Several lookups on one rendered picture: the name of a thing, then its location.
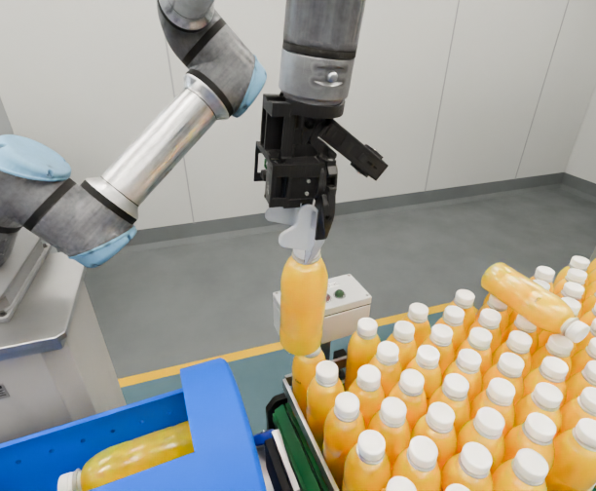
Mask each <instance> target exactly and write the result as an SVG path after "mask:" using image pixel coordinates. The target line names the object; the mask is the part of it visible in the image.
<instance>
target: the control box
mask: <svg viewBox="0 0 596 491"><path fill-rule="evenodd" d="M336 283H337V285H336ZM328 284H330V285H329V288H328V289H327V293H328V294H329V295H330V300H328V301H326V305H325V313H324V322H323V330H322V338H321V344H323V343H326V342H330V341H333V340H336V339H340V338H343V337H346V336H349V335H353V334H354V332H355V331H356V329H357V323H358V321H359V320H360V319H362V318H369V313H370V303H371V298H372V297H371V295H370V294H369V293H368V292H367V291H366V290H365V289H364V288H363V287H362V286H361V285H360V284H359V283H358V282H357V280H356V279H355V278H354V277H353V276H352V275H351V274H347V275H344V276H340V277H336V278H332V279H328ZM332 285H333V286H332ZM337 289H342V290H344V292H345V295H344V296H343V297H337V296H335V291H336V290H337ZM273 299H274V302H273V303H274V326H275V328H276V330H277V332H278V334H279V325H280V322H279V319H280V291H277V292H273Z"/></svg>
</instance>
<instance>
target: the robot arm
mask: <svg viewBox="0 0 596 491"><path fill-rule="evenodd" d="M214 1H215V0H157V10H158V16H159V20H160V24H161V27H162V30H163V32H164V35H165V37H166V39H167V41H168V44H169V46H170V47H171V49H172V50H173V52H174V53H175V55H176V56H177V57H178V58H179V59H180V60H181V62H182V63H183V64H184V65H185V66H186V67H187V68H188V69H189V70H188V71H187V72H186V73H185V74H184V76H183V83H184V88H183V89H182V90H181V92H180V93H179V94H178V95H177V96H176V97H175V98H174V99H173V100H172V101H171V102H170V103H169V104H168V105H167V106H166V108H165V109H164V110H163V111H162V112H161V113H160V114H159V115H158V116H157V117H156V118H155V119H154V120H153V121H152V122H151V124H150V125H149V126H148V127H147V128H146V129H145V130H144V131H143V132H142V133H141V134H140V135H139V136H138V137H137V138H136V139H135V141H134V142H133V143H132V144H131V145H130V146H129V147H128V148H127V149H126V150H125V151H124V152H123V153H122V154H121V156H120V157H119V158H118V159H117V160H116V161H115V162H114V163H113V164H112V165H111V166H110V167H109V168H108V169H107V170H106V171H105V173H104V174H103V175H102V176H100V177H93V178H86V179H85V180H84V181H83V182H82V183H81V184H80V185H79V184H77V183H76V182H75V181H73V180H72V179H71V178H69V177H70V175H71V167H70V166H69V164H68V163H66V162H65V160H64V159H63V158H62V157H61V156H60V155H59V154H57V152H56V151H54V150H52V149H51V148H49V147H47V146H46V145H44V144H42V143H40V142H37V141H35V140H33V139H30V138H27V137H23V136H20V135H14V134H4V135H0V267H1V266H2V265H3V264H4V263H5V262H6V260H7V259H8V258H9V257H10V255H11V254H12V251H13V248H14V245H15V242H16V239H17V236H18V233H19V230H20V229H21V228H22V227H24V228H26V229H27V230H29V231H30V232H31V233H33V234H34V235H36V236H37V237H39V238H41V239H42V240H44V241H45V242H47V243H48V244H50V245H51V246H53V247H55V248H56V249H58V250H59V251H61V252H62V253H64V254H66V255H67V257H68V258H69V259H73V260H75V261H77V262H78V263H80V264H82V265H83V266H85V267H88V268H94V267H97V266H100V265H101V264H103V263H104V262H106V261H107V260H109V259H110V258H111V257H113V256H114V255H115V254H116V253H117V252H119V251H120V250H121V249H122V248H123V247H124V246H125V245H126V244H127V243H128V242H129V241H130V240H131V239H132V238H133V237H134V235H135V234H136V232H137V229H136V228H135V226H134V225H133V224H134V222H135V221H136V220H137V219H138V207H139V206H140V204H141V203H142V202H143V201H144V200H145V199H146V198H147V197H148V196H149V194H150V193H151V192H152V191H153V190H154V189H155V188H156V187H157V186H158V185H159V183H160V182H161V181H162V180H163V179H164V178H165V177H166V176H167V175H168V173H169V172H170V171H171V170H172V169H173V168H174V167H175V166H176V165H177V163H178V162H179V161H180V160H181V159H182V158H183V157H184V156H185V155H186V154H187V152H188V151H189V150H190V149H191V148H192V147H193V146H194V145H195V144H196V142H197V141H198V140H199V139H200V138H201V137H202V136H203V135H204V134H205V132H206V131H207V130H208V129H209V128H210V127H211V126H212V125H213V124H214V122H215V121H217V120H228V119H229V118H230V117H231V116H233V117H235V118H239V117H240V116H241V115H242V114H243V113H244V112H245V111H246V110H247V108H248V107H249V106H250V105H251V104H252V103H253V101H254V100H255V99H256V97H258V95H259V94H260V92H261V91H262V89H263V87H264V85H265V83H266V80H267V72H266V70H265V68H264V67H263V66H262V65H261V63H260V62H259V61H258V59H257V56H256V55H254V54H253V53H252V52H251V51H250V50H249V49H248V47H247V46H246V45H245V44H244V43H243V42H242V40H241V39H240V38H239V37H238V36H237V34H236V33H235V32H234V31H233V30H232V29H231V27H230V26H229V25H228V24H227V23H226V21H225V20H224V19H223V18H221V16H220V15H219V14H218V13H217V12H216V10H215V9H214V7H215V5H214ZM365 3H366V0H286V4H285V16H284V27H283V38H282V39H283V42H282V49H281V60H280V71H279V88H280V90H281V92H280V94H263V102H262V118H261V132H260V141H256V145H255V162H254V179H253V180H254V181H266V184H265V194H264V198H265V199H266V201H267V202H268V204H269V208H268V209H267V210H266V212H265V218H266V219H267V220H268V221H272V222H277V223H282V224H288V225H292V226H291V227H290V228H288V229H286V230H284V231H283V232H281V233H280V235H279V244H280V245H281V246H282V247H287V248H294V249H301V250H305V259H304V264H305V265H308V264H310V263H311V262H312V261H313V259H314V258H315V256H316V255H317V253H318V252H319V250H320V248H321V247H322V245H323V243H324V241H325V239H327V236H328V233H329V231H330V228H331V225H332V222H333V219H334V214H335V204H336V191H337V178H338V169H337V165H336V160H335V159H336V157H337V154H336V152H334V151H333V150H332V149H331V148H330V147H329V146H328V145H330V146H331V147H332V148H334V149H335V150H336V151H337V152H339V153H340V154H341V155H343V156H344V157H345V158H347V159H348V160H349V161H350V162H351V163H350V165H351V166H352V167H353V168H354V169H355V171H356V172H357V173H360V174H362V175H364V176H365V177H366V178H367V177H368V176H370V177H371V178H373V179H374V180H375V181H377V179H378V178H379V177H380V176H381V174H382V173H383V172H384V171H385V170H386V168H387V167H388V166H389V165H387V164H386V163H385V162H384V161H383V160H382V159H383V158H384V157H383V156H382V155H380V154H379V153H378V151H377V149H375V148H373V147H370V146H369V145H367V144H365V145H364V144H363V143H361V142H360V141H359V140H358V139H357V138H355V137H354V136H353V135H352V134H351V133H349V132H348V131H347V130H346V129H344V128H343V127H342V126H341V125H340V124H339V123H337V122H336V121H335V120H334V118H339V117H341V116H342V115H343V113H344V108H345V98H347V97H348V95H349V90H350V84H351V79H352V75H353V69H354V59H355V55H356V50H357V45H358V39H359V34H360V29H361V24H362V19H363V14H364V8H365ZM319 138H321V139H322V140H323V141H322V140H321V139H319ZM324 141H325V142H326V143H327V144H328V145H327V144H326V143H325V142H324ZM259 153H262V154H263V156H264V157H265V159H264V168H265V170H261V172H257V171H258V155H259ZM314 199H315V205H314V206H313V202H314Z"/></svg>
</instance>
